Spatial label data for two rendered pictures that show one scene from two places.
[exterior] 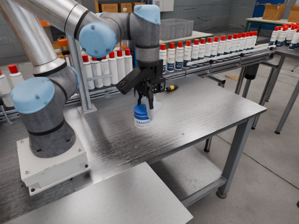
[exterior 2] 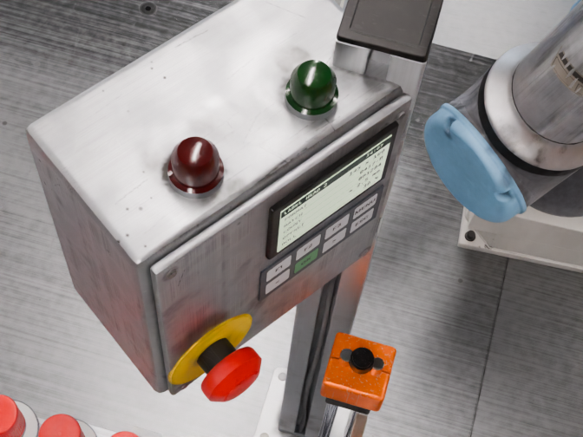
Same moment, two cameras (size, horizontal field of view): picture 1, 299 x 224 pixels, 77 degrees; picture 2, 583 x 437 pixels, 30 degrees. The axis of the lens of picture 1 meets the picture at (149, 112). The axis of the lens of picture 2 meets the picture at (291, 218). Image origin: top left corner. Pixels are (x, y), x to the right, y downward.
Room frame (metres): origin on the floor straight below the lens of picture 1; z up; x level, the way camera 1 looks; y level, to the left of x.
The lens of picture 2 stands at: (1.18, 0.54, 1.92)
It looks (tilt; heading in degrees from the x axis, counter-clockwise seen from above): 63 degrees down; 220
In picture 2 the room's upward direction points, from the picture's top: 7 degrees clockwise
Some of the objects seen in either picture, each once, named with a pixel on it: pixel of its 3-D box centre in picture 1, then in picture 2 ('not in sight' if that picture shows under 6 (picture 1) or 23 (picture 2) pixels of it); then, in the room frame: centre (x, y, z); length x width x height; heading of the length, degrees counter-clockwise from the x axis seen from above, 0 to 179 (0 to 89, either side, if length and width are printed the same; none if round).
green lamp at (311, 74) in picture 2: not in sight; (312, 85); (0.95, 0.35, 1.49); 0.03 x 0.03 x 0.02
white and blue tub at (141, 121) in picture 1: (143, 116); not in sight; (0.59, 0.02, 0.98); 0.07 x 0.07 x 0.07
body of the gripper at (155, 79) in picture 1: (149, 76); not in sight; (0.61, 0.00, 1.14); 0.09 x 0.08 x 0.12; 124
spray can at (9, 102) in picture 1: (4, 87); not in sight; (0.85, 0.72, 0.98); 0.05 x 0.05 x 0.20
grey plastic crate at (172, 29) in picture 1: (170, 29); not in sight; (3.12, -0.32, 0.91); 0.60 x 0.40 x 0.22; 127
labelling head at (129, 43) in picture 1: (129, 56); not in sight; (1.30, 0.14, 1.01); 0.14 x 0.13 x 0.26; 120
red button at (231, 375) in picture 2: not in sight; (226, 368); (1.04, 0.38, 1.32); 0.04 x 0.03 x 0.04; 175
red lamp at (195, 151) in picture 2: not in sight; (195, 162); (1.02, 0.34, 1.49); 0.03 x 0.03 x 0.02
